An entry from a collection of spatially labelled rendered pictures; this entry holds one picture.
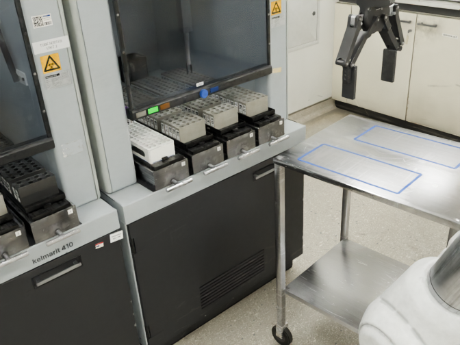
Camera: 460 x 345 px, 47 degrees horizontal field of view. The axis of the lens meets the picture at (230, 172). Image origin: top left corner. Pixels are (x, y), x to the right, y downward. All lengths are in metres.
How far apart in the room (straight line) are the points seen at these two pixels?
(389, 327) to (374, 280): 1.10
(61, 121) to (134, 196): 0.34
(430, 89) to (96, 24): 2.60
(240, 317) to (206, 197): 0.64
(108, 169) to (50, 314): 0.47
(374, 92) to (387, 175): 2.41
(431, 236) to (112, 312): 1.65
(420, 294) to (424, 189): 0.65
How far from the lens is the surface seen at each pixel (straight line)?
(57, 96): 1.55
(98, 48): 1.58
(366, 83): 4.00
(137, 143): 1.74
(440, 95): 3.70
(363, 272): 2.08
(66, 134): 1.59
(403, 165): 1.66
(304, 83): 3.95
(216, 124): 1.88
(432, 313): 0.93
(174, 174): 1.73
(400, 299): 0.96
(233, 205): 1.97
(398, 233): 2.80
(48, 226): 1.57
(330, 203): 3.00
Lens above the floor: 1.58
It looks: 28 degrees down
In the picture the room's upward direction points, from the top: 4 degrees counter-clockwise
